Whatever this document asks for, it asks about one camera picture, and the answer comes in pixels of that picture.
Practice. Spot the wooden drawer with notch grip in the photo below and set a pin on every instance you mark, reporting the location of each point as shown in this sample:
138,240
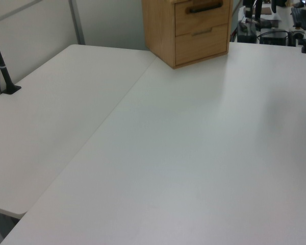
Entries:
201,48

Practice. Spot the light wooden drawer cabinet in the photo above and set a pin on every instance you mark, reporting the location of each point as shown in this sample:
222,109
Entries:
159,30

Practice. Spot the black electronic device box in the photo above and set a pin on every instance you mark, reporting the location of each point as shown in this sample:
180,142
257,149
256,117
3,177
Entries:
274,38

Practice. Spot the brown flat pad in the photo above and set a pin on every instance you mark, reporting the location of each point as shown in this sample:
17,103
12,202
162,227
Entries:
266,11

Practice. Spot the silver metal clamp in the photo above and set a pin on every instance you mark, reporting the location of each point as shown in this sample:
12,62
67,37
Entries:
295,35

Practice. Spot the black computer keyboard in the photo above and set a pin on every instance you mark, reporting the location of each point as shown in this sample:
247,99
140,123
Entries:
302,16

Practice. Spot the grey metal partition post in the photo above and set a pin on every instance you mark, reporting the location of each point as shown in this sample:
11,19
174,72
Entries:
77,23

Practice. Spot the black camera stand pole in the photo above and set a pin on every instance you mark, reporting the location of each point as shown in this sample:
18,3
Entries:
1,69

